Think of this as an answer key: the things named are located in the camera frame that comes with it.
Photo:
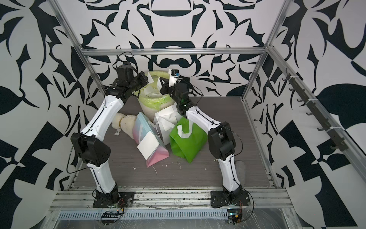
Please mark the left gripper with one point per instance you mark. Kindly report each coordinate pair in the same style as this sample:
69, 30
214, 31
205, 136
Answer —
143, 79

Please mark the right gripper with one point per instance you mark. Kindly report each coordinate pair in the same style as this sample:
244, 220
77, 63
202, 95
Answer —
165, 89

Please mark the white paper receipt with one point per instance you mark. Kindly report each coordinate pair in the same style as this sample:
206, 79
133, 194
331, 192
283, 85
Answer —
150, 89

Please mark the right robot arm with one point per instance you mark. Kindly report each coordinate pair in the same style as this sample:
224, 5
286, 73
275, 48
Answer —
220, 136

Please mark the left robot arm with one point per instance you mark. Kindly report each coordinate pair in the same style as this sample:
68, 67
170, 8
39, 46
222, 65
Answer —
89, 144

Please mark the white bin with green liner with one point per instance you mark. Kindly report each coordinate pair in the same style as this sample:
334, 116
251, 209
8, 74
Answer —
150, 98

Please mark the white paper bag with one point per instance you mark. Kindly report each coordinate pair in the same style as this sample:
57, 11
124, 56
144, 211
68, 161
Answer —
165, 121

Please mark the cream plush toy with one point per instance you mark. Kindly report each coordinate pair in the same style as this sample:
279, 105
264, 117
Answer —
124, 123

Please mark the green paper bag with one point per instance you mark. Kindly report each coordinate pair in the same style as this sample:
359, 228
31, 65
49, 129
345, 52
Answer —
187, 139

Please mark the pink and blue paper bag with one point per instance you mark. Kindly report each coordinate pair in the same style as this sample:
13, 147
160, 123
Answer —
142, 126

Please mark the white receipt on pink bag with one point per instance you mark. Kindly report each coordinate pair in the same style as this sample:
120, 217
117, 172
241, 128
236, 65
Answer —
148, 145

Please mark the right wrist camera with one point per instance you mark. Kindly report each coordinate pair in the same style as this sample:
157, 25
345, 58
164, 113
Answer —
174, 75

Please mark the aluminium frame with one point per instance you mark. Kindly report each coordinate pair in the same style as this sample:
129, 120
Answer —
354, 154

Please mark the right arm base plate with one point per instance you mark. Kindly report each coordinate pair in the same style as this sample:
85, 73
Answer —
225, 198

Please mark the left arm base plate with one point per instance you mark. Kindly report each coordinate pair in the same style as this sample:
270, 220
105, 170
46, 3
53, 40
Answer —
120, 200

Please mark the wall hook rail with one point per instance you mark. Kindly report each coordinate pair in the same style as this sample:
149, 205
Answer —
313, 104

